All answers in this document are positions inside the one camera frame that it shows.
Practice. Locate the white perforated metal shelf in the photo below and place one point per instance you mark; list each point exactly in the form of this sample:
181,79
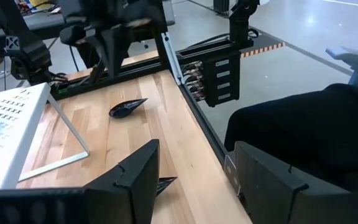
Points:
8,133

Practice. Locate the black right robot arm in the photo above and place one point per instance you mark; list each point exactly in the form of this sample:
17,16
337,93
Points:
30,56

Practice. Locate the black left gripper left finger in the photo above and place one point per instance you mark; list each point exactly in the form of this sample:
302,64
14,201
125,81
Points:
126,199

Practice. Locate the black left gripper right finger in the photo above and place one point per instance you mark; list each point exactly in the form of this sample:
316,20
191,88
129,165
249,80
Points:
275,199

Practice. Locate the black teardrop plate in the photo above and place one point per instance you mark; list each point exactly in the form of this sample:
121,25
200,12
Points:
123,110
164,183

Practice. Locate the black aluminium table frame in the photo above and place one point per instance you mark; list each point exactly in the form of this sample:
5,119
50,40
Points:
148,70

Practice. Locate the black mount bracket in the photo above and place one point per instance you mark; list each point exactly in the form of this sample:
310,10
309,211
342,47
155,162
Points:
241,25

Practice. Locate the black connector hub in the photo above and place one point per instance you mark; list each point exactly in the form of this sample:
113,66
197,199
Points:
222,81

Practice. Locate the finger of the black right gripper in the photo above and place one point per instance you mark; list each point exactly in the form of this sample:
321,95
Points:
115,53
96,73

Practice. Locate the black office chair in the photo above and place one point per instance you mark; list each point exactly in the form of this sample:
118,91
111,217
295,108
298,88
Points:
306,133

